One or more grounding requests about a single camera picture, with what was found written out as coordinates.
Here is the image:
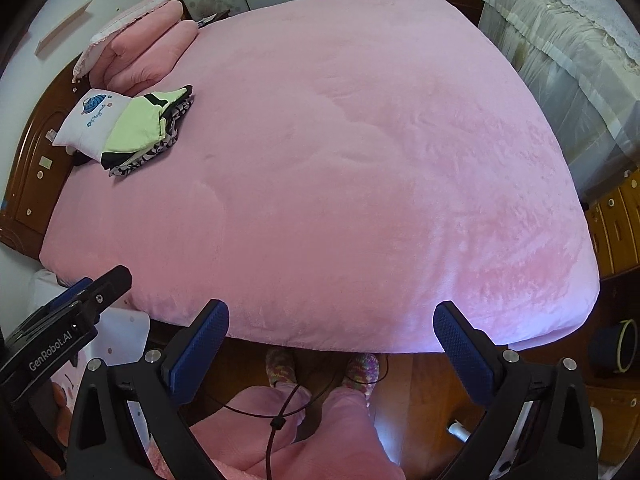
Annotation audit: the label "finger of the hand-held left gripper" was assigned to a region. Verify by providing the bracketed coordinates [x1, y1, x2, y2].
[47, 277, 93, 311]
[80, 265, 133, 318]

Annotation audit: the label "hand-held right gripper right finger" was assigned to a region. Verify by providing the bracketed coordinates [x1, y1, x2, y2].
[432, 301, 599, 480]

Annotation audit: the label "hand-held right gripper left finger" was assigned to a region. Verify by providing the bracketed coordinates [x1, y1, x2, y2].
[66, 299, 231, 480]

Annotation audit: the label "green and black jacket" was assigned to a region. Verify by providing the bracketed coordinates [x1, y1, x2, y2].
[100, 85, 196, 171]

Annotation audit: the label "white dotted cloth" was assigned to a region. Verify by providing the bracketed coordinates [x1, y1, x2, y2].
[25, 267, 153, 391]

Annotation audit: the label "white plastic stand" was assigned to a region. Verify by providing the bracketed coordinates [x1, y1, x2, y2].
[446, 400, 533, 476]

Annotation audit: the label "person's left slipper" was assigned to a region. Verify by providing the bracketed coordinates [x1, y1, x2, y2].
[265, 347, 299, 389]

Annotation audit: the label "person's slipper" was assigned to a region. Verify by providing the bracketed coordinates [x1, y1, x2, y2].
[265, 347, 299, 389]
[342, 352, 382, 402]

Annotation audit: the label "person's left leg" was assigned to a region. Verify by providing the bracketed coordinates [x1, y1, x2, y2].
[190, 384, 313, 480]

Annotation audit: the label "person's leg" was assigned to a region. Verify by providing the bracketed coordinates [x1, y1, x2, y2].
[240, 387, 407, 480]
[190, 384, 313, 480]

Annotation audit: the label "person's right slipper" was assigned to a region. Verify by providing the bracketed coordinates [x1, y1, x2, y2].
[342, 352, 382, 402]

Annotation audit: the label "person legs in pink pajamas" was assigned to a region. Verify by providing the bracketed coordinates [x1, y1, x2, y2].
[205, 352, 388, 480]

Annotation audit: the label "black and white patterned garment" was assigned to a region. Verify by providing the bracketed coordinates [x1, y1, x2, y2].
[109, 97, 196, 178]

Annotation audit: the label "wooden headboard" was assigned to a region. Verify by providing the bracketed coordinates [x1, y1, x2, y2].
[0, 62, 88, 261]

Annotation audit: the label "dark round basket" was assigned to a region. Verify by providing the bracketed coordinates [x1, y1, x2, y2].
[589, 319, 640, 375]

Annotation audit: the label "person's right leg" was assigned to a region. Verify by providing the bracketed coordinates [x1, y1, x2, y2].
[240, 387, 407, 480]

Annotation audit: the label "white printed pillow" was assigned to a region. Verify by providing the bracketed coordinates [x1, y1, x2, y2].
[51, 87, 132, 156]

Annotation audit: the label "wooden drawer cabinet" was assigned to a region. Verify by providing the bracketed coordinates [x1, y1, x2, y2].
[582, 170, 640, 281]

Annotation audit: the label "pink bed blanket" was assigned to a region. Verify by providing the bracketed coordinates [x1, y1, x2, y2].
[39, 0, 601, 353]

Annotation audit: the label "plain pink pillow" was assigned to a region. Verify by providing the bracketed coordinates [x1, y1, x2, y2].
[107, 20, 199, 97]

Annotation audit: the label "pink pillow with lace trim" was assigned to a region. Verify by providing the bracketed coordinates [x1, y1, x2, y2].
[72, 0, 185, 86]

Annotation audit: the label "pink wall shelf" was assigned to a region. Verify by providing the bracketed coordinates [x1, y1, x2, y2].
[35, 0, 96, 56]

